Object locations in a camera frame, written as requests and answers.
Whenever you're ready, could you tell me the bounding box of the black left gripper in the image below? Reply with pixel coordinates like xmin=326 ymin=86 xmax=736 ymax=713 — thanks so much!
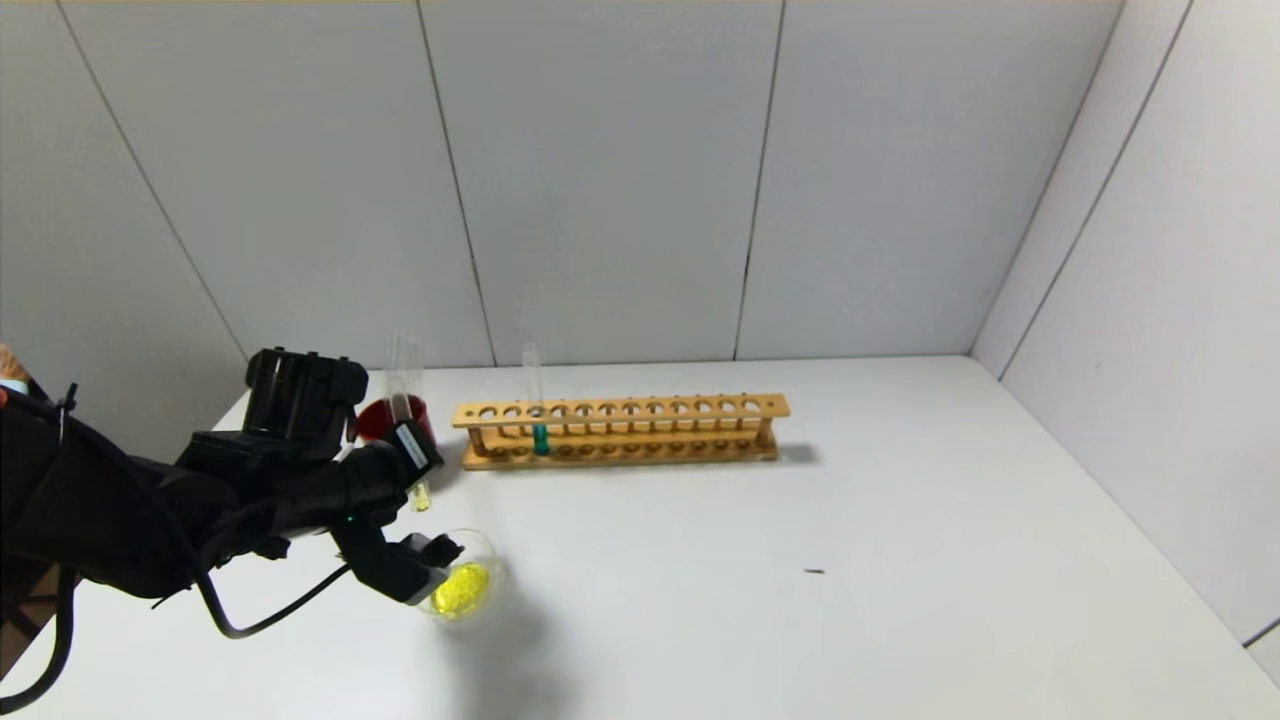
xmin=334 ymin=392 xmax=445 ymax=530

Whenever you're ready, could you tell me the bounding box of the blue pigment test tube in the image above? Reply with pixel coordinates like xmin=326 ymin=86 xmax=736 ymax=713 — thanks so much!
xmin=520 ymin=342 xmax=552 ymax=458

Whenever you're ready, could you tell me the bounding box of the empty glass test tube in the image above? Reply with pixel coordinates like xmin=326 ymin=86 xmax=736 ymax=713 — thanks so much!
xmin=402 ymin=336 xmax=424 ymax=421
xmin=384 ymin=332 xmax=406 ymax=421

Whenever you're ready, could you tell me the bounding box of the wooden test tube rack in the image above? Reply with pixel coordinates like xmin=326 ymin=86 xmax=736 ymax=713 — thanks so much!
xmin=451 ymin=393 xmax=791 ymax=471

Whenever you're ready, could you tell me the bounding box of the red cup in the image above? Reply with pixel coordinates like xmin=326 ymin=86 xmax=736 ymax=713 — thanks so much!
xmin=355 ymin=396 xmax=439 ymax=479

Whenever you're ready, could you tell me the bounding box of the clear glass petri dish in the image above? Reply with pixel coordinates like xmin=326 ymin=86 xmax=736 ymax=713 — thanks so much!
xmin=415 ymin=528 xmax=506 ymax=623

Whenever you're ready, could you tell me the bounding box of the thin black camera cable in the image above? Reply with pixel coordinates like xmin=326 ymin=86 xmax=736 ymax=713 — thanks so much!
xmin=195 ymin=562 xmax=353 ymax=641

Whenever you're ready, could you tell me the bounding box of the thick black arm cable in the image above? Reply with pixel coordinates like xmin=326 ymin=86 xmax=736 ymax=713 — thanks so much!
xmin=0 ymin=565 xmax=79 ymax=713

